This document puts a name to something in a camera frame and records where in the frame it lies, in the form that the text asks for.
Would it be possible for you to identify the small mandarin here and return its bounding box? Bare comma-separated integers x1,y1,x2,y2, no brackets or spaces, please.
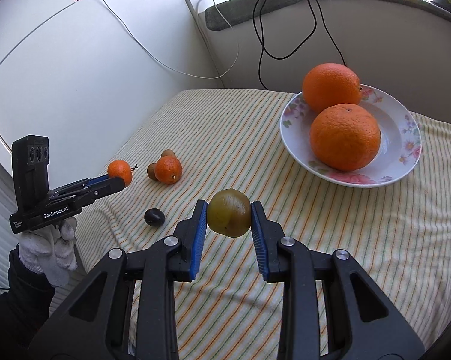
107,159,133,187
154,155,182,185

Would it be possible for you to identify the dark plum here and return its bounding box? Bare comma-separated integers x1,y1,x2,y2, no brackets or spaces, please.
144,208,165,228

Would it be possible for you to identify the green yellow fruit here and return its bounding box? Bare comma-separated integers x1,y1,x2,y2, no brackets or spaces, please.
207,189,252,238

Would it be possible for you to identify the large bumpy orange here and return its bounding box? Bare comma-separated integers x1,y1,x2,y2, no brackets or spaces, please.
309,103,382,172

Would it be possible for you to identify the smooth round orange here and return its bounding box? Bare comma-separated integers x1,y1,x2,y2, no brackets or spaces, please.
302,63,361,113

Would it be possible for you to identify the dark sleeved left forearm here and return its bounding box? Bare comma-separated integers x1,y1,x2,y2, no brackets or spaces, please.
0,248,55,359

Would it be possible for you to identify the white gloved left hand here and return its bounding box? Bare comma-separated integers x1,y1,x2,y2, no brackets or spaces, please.
18,217,77,288

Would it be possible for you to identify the brown kiwi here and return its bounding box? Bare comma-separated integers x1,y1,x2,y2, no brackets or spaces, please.
160,150,176,158
147,163,158,181

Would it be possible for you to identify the small mandarin on cloth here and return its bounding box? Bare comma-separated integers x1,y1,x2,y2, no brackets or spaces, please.
154,155,182,185

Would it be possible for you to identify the striped yellow cloth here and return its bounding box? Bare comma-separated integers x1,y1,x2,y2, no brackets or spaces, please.
49,88,451,360

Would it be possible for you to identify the floral white plate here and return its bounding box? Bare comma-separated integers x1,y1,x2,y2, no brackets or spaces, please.
279,85,422,188

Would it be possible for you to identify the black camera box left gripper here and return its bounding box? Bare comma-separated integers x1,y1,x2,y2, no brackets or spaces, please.
12,135,49,214

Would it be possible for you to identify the white cable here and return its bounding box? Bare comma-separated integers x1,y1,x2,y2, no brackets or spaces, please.
88,0,241,81

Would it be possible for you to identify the black cable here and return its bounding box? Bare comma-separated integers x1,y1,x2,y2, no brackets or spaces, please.
251,0,348,91

